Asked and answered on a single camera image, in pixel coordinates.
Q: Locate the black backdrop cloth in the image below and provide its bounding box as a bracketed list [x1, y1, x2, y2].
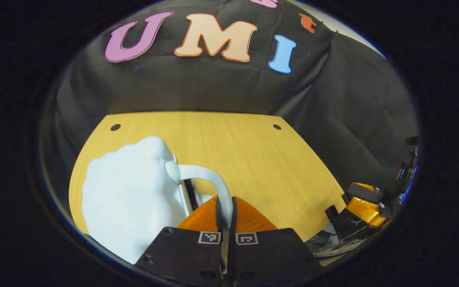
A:
[40, 0, 419, 208]

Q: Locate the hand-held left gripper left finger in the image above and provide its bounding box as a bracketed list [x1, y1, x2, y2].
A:
[133, 195, 224, 287]

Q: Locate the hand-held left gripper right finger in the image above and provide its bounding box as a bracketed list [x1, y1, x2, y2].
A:
[226, 195, 322, 287]

